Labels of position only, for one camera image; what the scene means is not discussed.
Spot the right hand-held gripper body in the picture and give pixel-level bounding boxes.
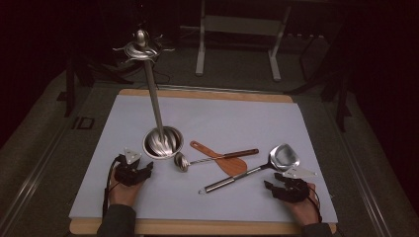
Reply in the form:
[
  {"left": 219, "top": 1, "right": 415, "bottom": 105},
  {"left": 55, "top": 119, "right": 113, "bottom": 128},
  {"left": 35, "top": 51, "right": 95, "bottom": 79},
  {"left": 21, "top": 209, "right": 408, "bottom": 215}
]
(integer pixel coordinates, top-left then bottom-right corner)
[{"left": 278, "top": 166, "right": 317, "bottom": 203}]

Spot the person's left hand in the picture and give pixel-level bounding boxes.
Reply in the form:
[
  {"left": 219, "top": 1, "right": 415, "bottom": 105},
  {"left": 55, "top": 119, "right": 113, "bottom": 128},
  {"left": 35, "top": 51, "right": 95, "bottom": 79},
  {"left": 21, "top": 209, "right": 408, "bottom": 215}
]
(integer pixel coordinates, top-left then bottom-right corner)
[{"left": 108, "top": 169, "right": 146, "bottom": 207}]

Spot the white table mat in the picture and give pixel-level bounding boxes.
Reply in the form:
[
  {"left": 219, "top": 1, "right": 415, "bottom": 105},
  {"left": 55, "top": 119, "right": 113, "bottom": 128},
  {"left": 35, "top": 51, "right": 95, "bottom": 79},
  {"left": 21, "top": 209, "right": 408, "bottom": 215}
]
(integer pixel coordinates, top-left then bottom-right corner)
[{"left": 68, "top": 94, "right": 339, "bottom": 224}]

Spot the right hand-held gripper cable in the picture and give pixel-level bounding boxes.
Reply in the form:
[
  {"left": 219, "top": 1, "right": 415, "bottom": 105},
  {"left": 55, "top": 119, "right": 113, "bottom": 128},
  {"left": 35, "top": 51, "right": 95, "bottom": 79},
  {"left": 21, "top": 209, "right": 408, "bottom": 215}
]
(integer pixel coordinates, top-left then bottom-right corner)
[{"left": 307, "top": 183, "right": 324, "bottom": 223}]

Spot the metal ladle with wooden handle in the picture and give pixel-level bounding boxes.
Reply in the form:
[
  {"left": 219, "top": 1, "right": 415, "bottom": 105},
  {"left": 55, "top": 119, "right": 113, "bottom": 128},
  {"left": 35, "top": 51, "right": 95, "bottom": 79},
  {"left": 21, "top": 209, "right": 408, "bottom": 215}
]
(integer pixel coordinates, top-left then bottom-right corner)
[{"left": 173, "top": 148, "right": 260, "bottom": 173}]

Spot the left hand-held gripper cable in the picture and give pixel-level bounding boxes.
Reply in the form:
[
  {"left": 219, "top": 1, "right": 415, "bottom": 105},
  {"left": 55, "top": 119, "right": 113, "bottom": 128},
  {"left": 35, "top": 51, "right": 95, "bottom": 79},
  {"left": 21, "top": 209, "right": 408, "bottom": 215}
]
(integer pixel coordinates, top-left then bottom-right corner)
[{"left": 102, "top": 155, "right": 122, "bottom": 218}]

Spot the metal spatula turner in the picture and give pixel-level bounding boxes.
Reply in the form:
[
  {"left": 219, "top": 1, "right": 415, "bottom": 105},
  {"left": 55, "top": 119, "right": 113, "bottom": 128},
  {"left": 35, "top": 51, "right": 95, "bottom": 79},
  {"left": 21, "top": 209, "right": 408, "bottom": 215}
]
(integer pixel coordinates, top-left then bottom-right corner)
[{"left": 198, "top": 143, "right": 301, "bottom": 196}]

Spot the white metal frame stand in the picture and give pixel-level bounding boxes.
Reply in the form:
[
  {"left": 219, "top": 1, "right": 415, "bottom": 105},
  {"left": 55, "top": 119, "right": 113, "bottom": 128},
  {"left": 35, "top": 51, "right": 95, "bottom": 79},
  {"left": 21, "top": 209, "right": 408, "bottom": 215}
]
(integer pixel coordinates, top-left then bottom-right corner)
[{"left": 195, "top": 0, "right": 293, "bottom": 83}]

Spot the wooden rice paddle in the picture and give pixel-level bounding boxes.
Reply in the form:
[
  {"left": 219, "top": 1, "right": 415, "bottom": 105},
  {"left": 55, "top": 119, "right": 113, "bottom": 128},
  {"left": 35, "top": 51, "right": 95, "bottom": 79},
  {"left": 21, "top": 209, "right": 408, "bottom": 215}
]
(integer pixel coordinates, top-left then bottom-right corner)
[{"left": 190, "top": 140, "right": 248, "bottom": 177}]

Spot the hand-held gripper cable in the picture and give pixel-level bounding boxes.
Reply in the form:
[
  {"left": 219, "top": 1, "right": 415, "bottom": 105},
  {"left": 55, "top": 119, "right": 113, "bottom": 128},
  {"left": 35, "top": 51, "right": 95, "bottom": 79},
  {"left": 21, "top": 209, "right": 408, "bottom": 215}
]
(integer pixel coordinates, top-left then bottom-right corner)
[
  {"left": 307, "top": 183, "right": 324, "bottom": 223},
  {"left": 102, "top": 155, "right": 122, "bottom": 218}
]

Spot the black stand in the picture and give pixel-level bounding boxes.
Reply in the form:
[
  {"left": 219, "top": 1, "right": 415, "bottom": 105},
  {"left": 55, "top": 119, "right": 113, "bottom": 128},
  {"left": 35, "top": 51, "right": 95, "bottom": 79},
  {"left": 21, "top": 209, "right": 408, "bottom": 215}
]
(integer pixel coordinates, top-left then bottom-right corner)
[
  {"left": 56, "top": 53, "right": 134, "bottom": 119},
  {"left": 285, "top": 31, "right": 353, "bottom": 133}
]

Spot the person's right hand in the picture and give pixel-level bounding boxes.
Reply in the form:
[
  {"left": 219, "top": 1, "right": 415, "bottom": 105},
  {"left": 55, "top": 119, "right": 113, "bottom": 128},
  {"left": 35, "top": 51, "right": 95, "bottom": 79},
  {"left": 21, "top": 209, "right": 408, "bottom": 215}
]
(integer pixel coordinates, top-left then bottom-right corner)
[{"left": 283, "top": 183, "right": 321, "bottom": 227}]

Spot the metal utensil stand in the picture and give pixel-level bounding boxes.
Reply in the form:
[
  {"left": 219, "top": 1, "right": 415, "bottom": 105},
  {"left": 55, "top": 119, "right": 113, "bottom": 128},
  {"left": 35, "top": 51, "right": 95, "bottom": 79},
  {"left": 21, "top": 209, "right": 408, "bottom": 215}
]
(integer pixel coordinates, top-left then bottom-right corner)
[{"left": 112, "top": 29, "right": 185, "bottom": 161}]

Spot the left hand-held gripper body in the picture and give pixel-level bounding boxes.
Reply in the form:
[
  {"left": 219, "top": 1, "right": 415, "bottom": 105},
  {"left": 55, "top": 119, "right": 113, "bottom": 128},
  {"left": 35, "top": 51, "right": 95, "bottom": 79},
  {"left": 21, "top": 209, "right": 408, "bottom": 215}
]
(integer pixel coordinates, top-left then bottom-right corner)
[{"left": 113, "top": 146, "right": 147, "bottom": 188}]

